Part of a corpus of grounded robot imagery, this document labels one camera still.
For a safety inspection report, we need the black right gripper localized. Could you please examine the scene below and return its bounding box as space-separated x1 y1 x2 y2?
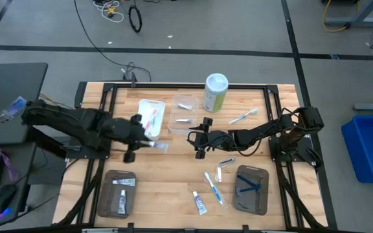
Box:
188 117 236 160

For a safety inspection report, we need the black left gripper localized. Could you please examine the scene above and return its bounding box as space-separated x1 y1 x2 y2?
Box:
108 114 155 164

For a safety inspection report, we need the small toothpaste tube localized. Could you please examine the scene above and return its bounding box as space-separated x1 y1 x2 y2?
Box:
192 190 209 216
148 140 170 153
117 189 128 216
112 177 137 187

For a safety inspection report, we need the slim blue toothbrush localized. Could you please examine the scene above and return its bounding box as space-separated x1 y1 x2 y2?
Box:
143 113 157 139

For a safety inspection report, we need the red toothbrush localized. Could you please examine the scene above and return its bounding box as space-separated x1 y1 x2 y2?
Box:
146 109 159 130

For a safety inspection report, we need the dark navy disposable razor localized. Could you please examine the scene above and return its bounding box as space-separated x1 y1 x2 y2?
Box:
236 174 262 189

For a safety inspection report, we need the blue disposable razor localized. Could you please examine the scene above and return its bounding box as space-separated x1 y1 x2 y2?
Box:
234 184 262 197

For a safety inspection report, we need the clear plastic bin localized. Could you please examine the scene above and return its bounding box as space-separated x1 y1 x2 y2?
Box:
167 94 200 136

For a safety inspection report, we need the white plastic bin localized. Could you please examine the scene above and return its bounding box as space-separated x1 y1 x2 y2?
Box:
135 98 166 141

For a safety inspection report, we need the white green wipes canister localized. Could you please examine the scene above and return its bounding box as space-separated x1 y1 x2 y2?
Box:
201 72 229 113

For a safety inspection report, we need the green white toothbrush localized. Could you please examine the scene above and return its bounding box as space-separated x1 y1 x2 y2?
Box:
229 108 260 125

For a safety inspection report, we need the blue white wrapped toothbrush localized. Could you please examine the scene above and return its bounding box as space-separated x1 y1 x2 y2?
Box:
203 172 223 206

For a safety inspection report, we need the grey translucent tray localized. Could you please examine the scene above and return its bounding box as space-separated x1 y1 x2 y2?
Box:
233 164 270 216
96 169 138 219

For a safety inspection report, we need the dark grey desk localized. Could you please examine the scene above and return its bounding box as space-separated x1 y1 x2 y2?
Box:
0 142 38 224

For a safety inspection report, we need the blue ID badge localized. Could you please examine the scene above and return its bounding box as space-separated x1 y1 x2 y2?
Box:
2 96 28 118

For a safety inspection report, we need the black desk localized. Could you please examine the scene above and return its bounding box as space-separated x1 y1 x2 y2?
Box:
0 62 49 146

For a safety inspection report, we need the black computer mouse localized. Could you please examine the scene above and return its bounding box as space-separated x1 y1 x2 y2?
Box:
0 184 17 216

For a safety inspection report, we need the blue storage bin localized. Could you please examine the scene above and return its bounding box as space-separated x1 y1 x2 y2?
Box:
341 115 373 184

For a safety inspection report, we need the grey table foot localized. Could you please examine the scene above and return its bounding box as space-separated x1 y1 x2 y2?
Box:
352 103 373 113

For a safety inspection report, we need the grey desk base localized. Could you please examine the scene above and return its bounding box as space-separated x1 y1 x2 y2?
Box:
322 0 373 28

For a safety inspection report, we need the black aluminium frame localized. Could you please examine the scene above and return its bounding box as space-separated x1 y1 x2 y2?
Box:
56 81 328 233

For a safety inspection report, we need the orange cable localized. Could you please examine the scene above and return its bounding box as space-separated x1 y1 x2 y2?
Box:
39 93 74 109

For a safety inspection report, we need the coiled black cable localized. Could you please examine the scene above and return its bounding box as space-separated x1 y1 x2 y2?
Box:
128 5 143 34

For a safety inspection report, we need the white cable bundle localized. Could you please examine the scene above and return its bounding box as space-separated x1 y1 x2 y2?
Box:
92 0 125 23

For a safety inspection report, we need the long black floor cable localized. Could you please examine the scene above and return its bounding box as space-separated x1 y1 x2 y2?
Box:
73 0 153 82

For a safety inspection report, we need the yellow cable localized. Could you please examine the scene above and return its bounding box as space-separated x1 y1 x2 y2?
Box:
322 0 349 33

